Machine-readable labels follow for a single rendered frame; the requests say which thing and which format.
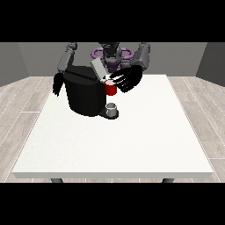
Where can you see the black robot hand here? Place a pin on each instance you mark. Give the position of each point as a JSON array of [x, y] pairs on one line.
[[57, 83], [130, 78]]

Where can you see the red pod holder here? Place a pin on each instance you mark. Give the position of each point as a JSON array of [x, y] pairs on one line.
[[110, 88]]

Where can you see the black coffee machine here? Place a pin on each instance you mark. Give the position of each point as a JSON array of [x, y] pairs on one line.
[[83, 93]]

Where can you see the pale grey machine lid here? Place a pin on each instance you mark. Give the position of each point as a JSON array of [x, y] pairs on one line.
[[98, 67]]

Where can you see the grey trunk with purple rings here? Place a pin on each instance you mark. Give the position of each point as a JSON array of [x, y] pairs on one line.
[[111, 55]]

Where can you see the small grey cup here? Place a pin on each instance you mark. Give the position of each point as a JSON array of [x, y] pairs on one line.
[[111, 109]]

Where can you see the dark table leg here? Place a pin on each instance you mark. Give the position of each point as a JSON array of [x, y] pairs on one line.
[[168, 180], [56, 180]]

